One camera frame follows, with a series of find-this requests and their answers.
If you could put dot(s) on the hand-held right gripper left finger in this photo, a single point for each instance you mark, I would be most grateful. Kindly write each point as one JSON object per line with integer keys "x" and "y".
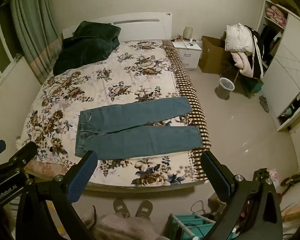
{"x": 81, "y": 177}

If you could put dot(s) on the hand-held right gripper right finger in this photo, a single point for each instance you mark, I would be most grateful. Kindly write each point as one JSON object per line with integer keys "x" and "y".
{"x": 217, "y": 177}

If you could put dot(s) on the blue denim pants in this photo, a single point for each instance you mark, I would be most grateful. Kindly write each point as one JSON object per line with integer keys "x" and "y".
{"x": 137, "y": 130}

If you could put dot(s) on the pink bed sheet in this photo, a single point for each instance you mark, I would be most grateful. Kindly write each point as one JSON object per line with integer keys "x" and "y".
{"x": 48, "y": 167}

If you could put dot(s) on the person's left shoe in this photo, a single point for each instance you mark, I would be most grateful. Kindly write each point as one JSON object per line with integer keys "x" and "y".
{"x": 121, "y": 208}

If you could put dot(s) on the person's shoe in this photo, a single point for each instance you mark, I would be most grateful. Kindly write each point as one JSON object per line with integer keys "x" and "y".
{"x": 121, "y": 208}
{"x": 144, "y": 208}

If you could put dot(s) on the teal plastic crate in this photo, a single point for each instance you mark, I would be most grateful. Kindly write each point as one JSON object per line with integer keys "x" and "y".
{"x": 190, "y": 227}

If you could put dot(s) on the person's grey clothing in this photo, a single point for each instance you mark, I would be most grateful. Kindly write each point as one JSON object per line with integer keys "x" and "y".
{"x": 120, "y": 227}

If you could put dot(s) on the person's right shoe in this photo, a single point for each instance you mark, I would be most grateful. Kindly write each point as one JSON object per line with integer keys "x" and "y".
{"x": 144, "y": 208}

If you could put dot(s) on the grey shoes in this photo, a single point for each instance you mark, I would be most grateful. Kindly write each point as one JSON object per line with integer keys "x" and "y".
{"x": 264, "y": 103}

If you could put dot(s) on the grey trash bin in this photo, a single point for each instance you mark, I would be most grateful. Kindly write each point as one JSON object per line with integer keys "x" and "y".
{"x": 225, "y": 87}

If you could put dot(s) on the window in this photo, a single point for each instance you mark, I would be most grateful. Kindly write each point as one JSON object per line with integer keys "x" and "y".
{"x": 0, "y": 52}

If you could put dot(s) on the dark chair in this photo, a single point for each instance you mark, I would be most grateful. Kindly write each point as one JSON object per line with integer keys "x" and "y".
{"x": 250, "y": 85}

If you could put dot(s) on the floral printed blanket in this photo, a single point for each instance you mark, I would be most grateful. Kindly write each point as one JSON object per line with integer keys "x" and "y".
{"x": 120, "y": 77}

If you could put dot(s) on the pink garment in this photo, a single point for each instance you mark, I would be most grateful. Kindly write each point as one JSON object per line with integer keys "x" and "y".
{"x": 243, "y": 63}

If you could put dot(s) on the cardboard box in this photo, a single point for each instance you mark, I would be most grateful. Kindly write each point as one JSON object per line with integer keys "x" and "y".
{"x": 211, "y": 55}

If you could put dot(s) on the white nightstand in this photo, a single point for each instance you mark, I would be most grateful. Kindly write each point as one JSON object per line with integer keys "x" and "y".
{"x": 190, "y": 55}

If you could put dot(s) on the green curtain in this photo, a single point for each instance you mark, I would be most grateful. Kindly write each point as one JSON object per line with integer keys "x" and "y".
{"x": 32, "y": 27}

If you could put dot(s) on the dark green blanket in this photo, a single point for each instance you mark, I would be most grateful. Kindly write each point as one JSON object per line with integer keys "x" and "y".
{"x": 87, "y": 45}

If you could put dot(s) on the white wardrobe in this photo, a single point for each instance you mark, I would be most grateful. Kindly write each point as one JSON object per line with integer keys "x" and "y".
{"x": 287, "y": 67}

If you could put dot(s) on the cylindrical table lamp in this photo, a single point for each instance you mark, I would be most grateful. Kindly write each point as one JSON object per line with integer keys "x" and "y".
{"x": 187, "y": 33}

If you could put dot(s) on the pink floral bedding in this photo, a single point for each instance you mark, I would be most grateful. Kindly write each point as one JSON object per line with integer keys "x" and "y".
{"x": 276, "y": 15}

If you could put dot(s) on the white bed frame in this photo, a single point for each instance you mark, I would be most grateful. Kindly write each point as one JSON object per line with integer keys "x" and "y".
{"x": 140, "y": 25}

